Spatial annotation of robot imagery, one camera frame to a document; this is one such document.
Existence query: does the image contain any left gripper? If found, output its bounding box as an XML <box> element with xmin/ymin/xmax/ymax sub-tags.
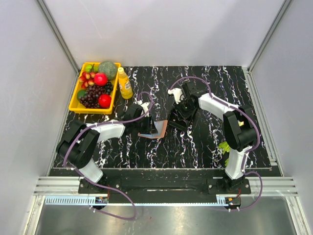
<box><xmin>133</xmin><ymin>115</ymin><xmax>158</xmax><ymax>135</ymax></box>

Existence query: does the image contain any pink leather card holder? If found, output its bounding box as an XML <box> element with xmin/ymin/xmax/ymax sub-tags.
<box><xmin>138</xmin><ymin>120</ymin><xmax>168</xmax><ymax>139</ymax></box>

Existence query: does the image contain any black card box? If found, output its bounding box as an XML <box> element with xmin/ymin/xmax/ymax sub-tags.
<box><xmin>167</xmin><ymin>108</ymin><xmax>197</xmax><ymax>132</ymax></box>

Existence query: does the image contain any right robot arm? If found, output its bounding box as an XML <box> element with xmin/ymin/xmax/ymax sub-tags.
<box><xmin>168</xmin><ymin>81</ymin><xmax>260</xmax><ymax>194</ymax></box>

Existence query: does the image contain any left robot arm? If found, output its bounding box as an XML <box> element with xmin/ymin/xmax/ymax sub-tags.
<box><xmin>56</xmin><ymin>101</ymin><xmax>152</xmax><ymax>193</ymax></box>

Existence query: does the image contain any yellow juice bottle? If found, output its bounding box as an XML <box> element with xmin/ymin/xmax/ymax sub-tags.
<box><xmin>117</xmin><ymin>67</ymin><xmax>133</xmax><ymax>99</ymax></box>

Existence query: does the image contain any red pomegranate lower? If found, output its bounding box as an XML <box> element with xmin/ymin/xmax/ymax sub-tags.
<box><xmin>98</xmin><ymin>94</ymin><xmax>112</xmax><ymax>109</ymax></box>

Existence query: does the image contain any red pomegranate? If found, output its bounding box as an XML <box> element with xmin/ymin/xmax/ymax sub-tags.
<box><xmin>98</xmin><ymin>94</ymin><xmax>112</xmax><ymax>109</ymax></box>
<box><xmin>94</xmin><ymin>72</ymin><xmax>108</xmax><ymax>86</ymax></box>

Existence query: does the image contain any small black grape bunch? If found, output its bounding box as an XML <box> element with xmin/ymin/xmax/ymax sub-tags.
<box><xmin>104</xmin><ymin>81</ymin><xmax>114</xmax><ymax>95</ymax></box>

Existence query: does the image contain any dark purple grape bunch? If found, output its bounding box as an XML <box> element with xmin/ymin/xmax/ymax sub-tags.
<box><xmin>79</xmin><ymin>85</ymin><xmax>105</xmax><ymax>109</ymax></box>

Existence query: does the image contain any red pomegranate upper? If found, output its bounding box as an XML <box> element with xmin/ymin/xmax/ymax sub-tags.
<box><xmin>94</xmin><ymin>72</ymin><xmax>108</xmax><ymax>86</ymax></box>

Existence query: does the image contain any green melon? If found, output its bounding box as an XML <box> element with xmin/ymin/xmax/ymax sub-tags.
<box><xmin>98</xmin><ymin>61</ymin><xmax>118</xmax><ymax>81</ymax></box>

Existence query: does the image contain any yellow plastic tray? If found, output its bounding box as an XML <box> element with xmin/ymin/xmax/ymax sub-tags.
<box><xmin>68</xmin><ymin>62</ymin><xmax>121</xmax><ymax>115</ymax></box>

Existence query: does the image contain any small red fruit bunch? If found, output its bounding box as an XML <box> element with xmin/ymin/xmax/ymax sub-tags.
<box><xmin>78</xmin><ymin>71</ymin><xmax>96</xmax><ymax>90</ymax></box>

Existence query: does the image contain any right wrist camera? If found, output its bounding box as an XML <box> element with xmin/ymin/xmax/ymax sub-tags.
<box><xmin>168</xmin><ymin>88</ymin><xmax>184</xmax><ymax>104</ymax></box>

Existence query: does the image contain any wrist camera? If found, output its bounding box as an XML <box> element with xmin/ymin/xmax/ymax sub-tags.
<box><xmin>168</xmin><ymin>88</ymin><xmax>184</xmax><ymax>104</ymax></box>
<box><xmin>136</xmin><ymin>100</ymin><xmax>151</xmax><ymax>115</ymax></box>

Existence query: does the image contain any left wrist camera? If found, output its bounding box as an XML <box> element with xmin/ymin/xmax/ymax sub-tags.
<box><xmin>136</xmin><ymin>100</ymin><xmax>151</xmax><ymax>115</ymax></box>

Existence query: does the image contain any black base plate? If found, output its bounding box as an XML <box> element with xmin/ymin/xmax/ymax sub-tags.
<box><xmin>78</xmin><ymin>169</ymin><xmax>251</xmax><ymax>204</ymax></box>

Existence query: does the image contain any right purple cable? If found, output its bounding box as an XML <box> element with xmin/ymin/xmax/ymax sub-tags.
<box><xmin>169</xmin><ymin>76</ymin><xmax>264</xmax><ymax>212</ymax></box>

